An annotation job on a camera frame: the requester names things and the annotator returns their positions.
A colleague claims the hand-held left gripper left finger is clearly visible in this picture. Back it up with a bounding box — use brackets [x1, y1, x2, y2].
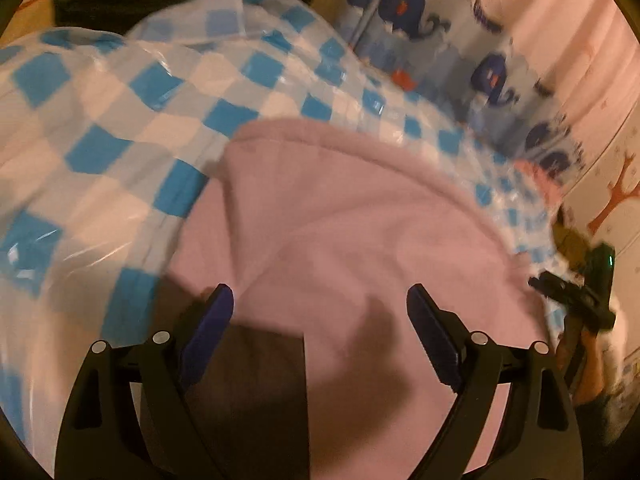
[55, 284, 235, 480]

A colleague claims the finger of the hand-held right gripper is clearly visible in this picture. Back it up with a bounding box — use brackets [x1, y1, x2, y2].
[528, 272, 593, 318]

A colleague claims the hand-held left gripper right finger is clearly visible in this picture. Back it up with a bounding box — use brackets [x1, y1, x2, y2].
[406, 284, 586, 480]

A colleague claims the pink and brown jacket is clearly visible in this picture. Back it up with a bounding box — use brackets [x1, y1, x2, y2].
[140, 119, 556, 480]

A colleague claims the person's right forearm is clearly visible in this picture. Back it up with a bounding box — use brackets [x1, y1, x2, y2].
[556, 330, 617, 407]

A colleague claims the olive cloth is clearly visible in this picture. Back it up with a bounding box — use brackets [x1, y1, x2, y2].
[551, 207, 594, 267]

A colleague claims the pink cloth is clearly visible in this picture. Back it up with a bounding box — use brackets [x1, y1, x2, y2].
[515, 157, 567, 207]

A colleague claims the blue checkered plastic sheet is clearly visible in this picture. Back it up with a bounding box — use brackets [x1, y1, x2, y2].
[0, 0, 566, 441]

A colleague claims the whale print curtain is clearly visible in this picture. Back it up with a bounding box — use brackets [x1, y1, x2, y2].
[332, 0, 591, 191]

